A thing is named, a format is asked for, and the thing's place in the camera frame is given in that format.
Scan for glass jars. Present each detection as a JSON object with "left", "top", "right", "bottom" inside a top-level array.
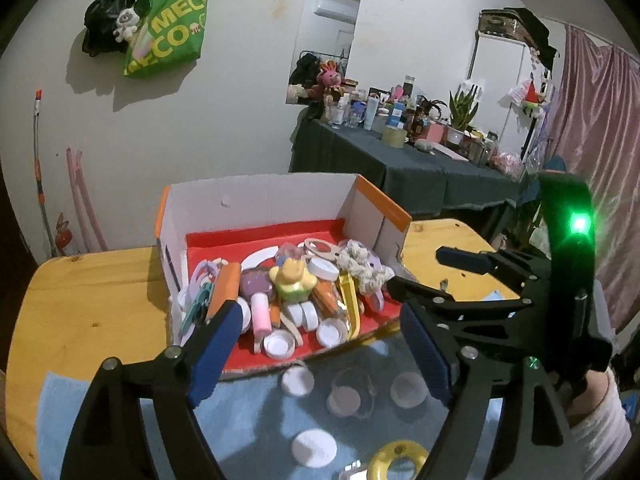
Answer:
[{"left": 465, "top": 130, "right": 501, "bottom": 167}]

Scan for yellow plastic clip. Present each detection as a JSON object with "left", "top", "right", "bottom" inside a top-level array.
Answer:
[{"left": 338, "top": 272, "right": 362, "bottom": 339}]

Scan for pink plastic hanger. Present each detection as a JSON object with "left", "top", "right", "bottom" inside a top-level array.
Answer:
[{"left": 66, "top": 147, "right": 108, "bottom": 253}]

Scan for orange carrot toy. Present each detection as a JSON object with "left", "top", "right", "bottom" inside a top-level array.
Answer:
[{"left": 312, "top": 280, "right": 346, "bottom": 318}]

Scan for white paper box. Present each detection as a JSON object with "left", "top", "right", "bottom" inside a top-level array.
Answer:
[{"left": 425, "top": 141, "right": 471, "bottom": 163}]

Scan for pile of white caps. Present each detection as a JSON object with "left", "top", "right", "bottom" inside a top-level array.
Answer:
[{"left": 235, "top": 257, "right": 351, "bottom": 360}]

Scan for light blue towel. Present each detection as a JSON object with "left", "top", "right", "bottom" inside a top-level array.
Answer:
[{"left": 36, "top": 287, "right": 518, "bottom": 480}]

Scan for small clear plastic case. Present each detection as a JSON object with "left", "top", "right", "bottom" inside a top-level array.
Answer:
[{"left": 340, "top": 460, "right": 371, "bottom": 480}]

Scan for white refrigerator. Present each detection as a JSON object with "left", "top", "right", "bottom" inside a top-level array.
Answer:
[{"left": 470, "top": 30, "right": 531, "bottom": 161}]

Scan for black bag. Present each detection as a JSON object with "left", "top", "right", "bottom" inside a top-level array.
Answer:
[{"left": 82, "top": 0, "right": 151, "bottom": 58}]

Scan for orange tube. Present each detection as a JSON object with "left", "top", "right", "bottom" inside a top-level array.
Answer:
[{"left": 206, "top": 262, "right": 242, "bottom": 321}]

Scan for wooden ring piece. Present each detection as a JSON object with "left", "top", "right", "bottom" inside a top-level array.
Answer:
[{"left": 298, "top": 236, "right": 346, "bottom": 262}]

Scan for white curved plastic piece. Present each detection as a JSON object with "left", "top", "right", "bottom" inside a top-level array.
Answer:
[{"left": 241, "top": 245, "right": 283, "bottom": 270}]

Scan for large white lid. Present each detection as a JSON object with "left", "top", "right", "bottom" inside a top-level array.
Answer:
[{"left": 291, "top": 428, "right": 335, "bottom": 467}]

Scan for white plush toy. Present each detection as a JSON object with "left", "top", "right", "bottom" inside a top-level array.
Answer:
[{"left": 113, "top": 7, "right": 140, "bottom": 43}]

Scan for person's right forearm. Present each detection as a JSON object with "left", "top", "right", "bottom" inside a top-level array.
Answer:
[{"left": 567, "top": 367, "right": 632, "bottom": 480}]

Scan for purple plastic toy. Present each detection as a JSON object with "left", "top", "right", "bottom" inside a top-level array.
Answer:
[{"left": 239, "top": 269, "right": 275, "bottom": 301}]

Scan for pink rabbit plush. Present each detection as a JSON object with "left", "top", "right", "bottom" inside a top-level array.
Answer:
[{"left": 317, "top": 60, "right": 346, "bottom": 91}]

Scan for pink curtain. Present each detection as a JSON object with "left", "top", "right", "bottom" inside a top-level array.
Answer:
[{"left": 542, "top": 24, "right": 640, "bottom": 331}]

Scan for dark suitcase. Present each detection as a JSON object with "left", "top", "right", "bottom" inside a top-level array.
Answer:
[{"left": 477, "top": 9, "right": 556, "bottom": 43}]

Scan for yellow plastic ring toy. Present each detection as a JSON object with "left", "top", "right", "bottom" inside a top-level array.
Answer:
[{"left": 366, "top": 440, "right": 431, "bottom": 480}]

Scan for hanging colourful toy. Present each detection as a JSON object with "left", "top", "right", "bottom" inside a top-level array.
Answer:
[{"left": 510, "top": 72, "right": 551, "bottom": 116}]

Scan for white fluffy scrunchie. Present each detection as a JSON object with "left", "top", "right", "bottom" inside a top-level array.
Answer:
[{"left": 336, "top": 240, "right": 396, "bottom": 295}]

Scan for lilac plastic ring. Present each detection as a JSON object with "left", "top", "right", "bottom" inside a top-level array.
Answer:
[{"left": 185, "top": 259, "right": 231, "bottom": 301}]

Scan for rabbit wall sticker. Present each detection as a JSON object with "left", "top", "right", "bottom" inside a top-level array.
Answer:
[{"left": 52, "top": 212, "right": 76, "bottom": 257}]

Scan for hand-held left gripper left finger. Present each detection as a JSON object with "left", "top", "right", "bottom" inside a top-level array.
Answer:
[{"left": 60, "top": 301, "right": 244, "bottom": 480}]

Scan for potted green plant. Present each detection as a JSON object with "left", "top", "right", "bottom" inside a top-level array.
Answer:
[{"left": 447, "top": 82, "right": 483, "bottom": 131}]

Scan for orange striped stick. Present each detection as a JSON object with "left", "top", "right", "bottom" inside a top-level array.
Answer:
[{"left": 31, "top": 89, "right": 58, "bottom": 258}]

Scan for wall mirror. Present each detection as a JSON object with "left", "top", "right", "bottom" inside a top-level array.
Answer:
[{"left": 285, "top": 0, "right": 368, "bottom": 106}]

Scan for pink tube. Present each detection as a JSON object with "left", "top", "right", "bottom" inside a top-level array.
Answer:
[{"left": 250, "top": 294, "right": 273, "bottom": 338}]

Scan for green shopping bag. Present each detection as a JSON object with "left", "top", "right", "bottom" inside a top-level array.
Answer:
[{"left": 123, "top": 0, "right": 210, "bottom": 79}]

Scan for pink and white bag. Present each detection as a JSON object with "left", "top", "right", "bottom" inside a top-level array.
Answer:
[{"left": 492, "top": 152, "right": 523, "bottom": 178}]

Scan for yellow duck in green cup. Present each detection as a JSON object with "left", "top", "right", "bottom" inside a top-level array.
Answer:
[{"left": 269, "top": 256, "right": 318, "bottom": 304}]

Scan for clear pink bead bracelet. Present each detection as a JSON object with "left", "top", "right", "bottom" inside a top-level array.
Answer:
[{"left": 327, "top": 367, "right": 377, "bottom": 418}]

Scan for teal plastic clip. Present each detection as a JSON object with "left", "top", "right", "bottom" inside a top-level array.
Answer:
[{"left": 180, "top": 285, "right": 216, "bottom": 333}]

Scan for white round jar lid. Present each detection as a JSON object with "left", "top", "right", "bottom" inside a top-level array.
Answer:
[
  {"left": 390, "top": 372, "right": 428, "bottom": 406},
  {"left": 326, "top": 385, "right": 363, "bottom": 417},
  {"left": 281, "top": 366, "right": 316, "bottom": 396}
]

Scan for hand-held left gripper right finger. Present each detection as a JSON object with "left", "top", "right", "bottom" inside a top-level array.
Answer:
[{"left": 401, "top": 300, "right": 586, "bottom": 480}]

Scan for dark green tablecloth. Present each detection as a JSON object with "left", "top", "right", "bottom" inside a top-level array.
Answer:
[{"left": 289, "top": 110, "right": 523, "bottom": 221}]

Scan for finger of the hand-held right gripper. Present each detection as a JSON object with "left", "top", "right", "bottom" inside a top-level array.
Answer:
[
  {"left": 386, "top": 276, "right": 551, "bottom": 361},
  {"left": 436, "top": 246, "right": 551, "bottom": 293}
]

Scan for orange and white cardboard box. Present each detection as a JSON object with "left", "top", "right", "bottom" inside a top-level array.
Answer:
[{"left": 155, "top": 174, "right": 412, "bottom": 381}]

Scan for row of cosmetic bottles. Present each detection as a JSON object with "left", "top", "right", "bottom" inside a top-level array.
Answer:
[{"left": 320, "top": 75, "right": 451, "bottom": 143}]

